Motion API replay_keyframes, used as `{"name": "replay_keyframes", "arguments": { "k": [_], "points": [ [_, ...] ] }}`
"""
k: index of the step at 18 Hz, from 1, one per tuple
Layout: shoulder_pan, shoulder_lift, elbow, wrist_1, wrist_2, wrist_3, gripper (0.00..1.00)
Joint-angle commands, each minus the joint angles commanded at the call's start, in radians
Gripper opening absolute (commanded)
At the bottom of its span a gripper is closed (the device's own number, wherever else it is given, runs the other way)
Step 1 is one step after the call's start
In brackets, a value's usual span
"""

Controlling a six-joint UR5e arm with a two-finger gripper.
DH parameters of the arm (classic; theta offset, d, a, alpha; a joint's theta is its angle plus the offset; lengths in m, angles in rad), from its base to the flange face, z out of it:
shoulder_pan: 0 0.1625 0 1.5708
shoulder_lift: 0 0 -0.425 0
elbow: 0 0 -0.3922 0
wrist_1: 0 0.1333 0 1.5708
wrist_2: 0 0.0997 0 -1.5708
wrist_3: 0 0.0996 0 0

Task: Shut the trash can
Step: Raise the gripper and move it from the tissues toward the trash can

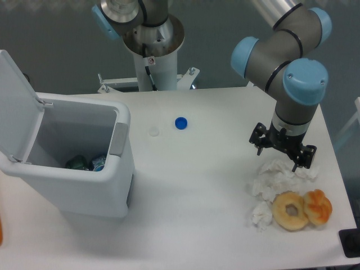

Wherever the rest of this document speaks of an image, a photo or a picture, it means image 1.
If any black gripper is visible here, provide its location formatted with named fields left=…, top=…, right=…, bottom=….
left=249, top=123, right=317, bottom=172

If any white trash can lid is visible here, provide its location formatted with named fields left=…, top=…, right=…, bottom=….
left=1, top=49, right=53, bottom=163

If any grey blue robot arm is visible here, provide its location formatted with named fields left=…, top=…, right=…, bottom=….
left=92, top=1, right=332, bottom=169

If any blue bottle cap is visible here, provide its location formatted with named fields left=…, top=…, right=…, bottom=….
left=174, top=116, right=188, bottom=130

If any white bottle cap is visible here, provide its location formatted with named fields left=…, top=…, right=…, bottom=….
left=148, top=127, right=160, bottom=137

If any blue white crushed can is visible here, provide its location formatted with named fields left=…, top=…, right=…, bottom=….
left=89, top=154, right=106, bottom=172

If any green crushed can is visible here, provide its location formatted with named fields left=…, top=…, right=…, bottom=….
left=65, top=155, right=88, bottom=170

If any white trash can body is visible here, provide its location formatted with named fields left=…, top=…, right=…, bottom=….
left=1, top=93, right=134, bottom=218

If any large crumpled white tissue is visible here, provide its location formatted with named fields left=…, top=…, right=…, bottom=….
left=249, top=159, right=320, bottom=202

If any small crumpled white tissue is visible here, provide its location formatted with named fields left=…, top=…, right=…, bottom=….
left=250, top=201, right=273, bottom=232

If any orange glazed pastry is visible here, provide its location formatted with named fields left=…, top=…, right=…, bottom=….
left=303, top=189, right=332, bottom=226

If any black device at corner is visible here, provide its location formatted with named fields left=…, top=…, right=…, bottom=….
left=339, top=228, right=359, bottom=258

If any orange object at edge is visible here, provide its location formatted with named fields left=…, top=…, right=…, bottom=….
left=0, top=216, right=4, bottom=246

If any plain ring donut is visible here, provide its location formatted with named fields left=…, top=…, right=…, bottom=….
left=272, top=192, right=309, bottom=231

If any white frame at right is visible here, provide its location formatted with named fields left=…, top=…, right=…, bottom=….
left=333, top=97, right=359, bottom=152

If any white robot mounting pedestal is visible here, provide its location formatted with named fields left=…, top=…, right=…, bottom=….
left=98, top=15, right=200, bottom=93

